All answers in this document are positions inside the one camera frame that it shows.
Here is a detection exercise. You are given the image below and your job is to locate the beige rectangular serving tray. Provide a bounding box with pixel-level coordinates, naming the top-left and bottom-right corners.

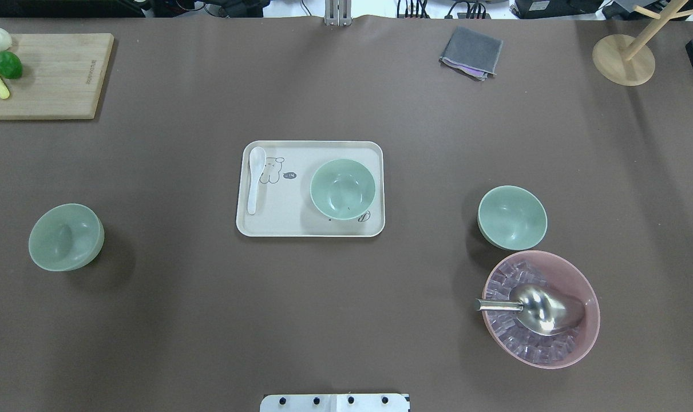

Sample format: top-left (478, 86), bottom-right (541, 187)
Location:
top-left (236, 140), bottom-right (386, 237)

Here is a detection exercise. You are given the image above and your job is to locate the pink bowl with ice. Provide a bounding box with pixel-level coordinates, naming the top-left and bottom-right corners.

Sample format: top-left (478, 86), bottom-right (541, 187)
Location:
top-left (481, 250), bottom-right (600, 370)

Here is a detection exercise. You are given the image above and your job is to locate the white ceramic spoon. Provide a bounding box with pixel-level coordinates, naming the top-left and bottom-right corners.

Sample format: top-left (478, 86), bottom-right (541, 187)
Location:
top-left (247, 146), bottom-right (266, 215)

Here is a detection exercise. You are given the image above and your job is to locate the green bowl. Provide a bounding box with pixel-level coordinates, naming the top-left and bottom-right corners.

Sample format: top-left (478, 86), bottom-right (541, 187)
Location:
top-left (477, 185), bottom-right (548, 251)
top-left (309, 159), bottom-right (376, 221)
top-left (28, 203), bottom-right (105, 272)

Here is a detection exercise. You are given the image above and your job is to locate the green bowl on tray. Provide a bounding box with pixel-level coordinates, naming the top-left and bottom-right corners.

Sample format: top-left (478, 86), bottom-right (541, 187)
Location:
top-left (309, 159), bottom-right (376, 221)

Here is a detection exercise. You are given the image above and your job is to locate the folded grey cloth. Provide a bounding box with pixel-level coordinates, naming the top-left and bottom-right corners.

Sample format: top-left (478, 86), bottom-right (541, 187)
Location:
top-left (439, 27), bottom-right (504, 81)

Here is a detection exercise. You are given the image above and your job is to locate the wooden cup tree stand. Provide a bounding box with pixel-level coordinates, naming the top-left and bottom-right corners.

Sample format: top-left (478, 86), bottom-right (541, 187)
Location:
top-left (592, 1), bottom-right (693, 86)

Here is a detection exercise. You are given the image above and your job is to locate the wooden cutting board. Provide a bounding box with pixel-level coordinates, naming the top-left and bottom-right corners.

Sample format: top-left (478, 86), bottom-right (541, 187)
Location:
top-left (0, 33), bottom-right (115, 120)

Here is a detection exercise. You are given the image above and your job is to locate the grey metal camera post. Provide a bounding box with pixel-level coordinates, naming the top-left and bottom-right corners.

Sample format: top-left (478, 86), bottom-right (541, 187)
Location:
top-left (324, 0), bottom-right (352, 26)

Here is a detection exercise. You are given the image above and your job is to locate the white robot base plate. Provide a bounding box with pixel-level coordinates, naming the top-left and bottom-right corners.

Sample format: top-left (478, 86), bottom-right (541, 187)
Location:
top-left (259, 393), bottom-right (411, 411)

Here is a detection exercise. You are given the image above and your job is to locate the green lime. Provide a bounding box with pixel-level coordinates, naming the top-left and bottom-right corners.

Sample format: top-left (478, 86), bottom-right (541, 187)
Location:
top-left (0, 50), bottom-right (23, 79)

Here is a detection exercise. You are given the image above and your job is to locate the metal ice scoop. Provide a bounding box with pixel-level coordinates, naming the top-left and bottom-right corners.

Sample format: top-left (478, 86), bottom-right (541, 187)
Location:
top-left (474, 284), bottom-right (586, 336)

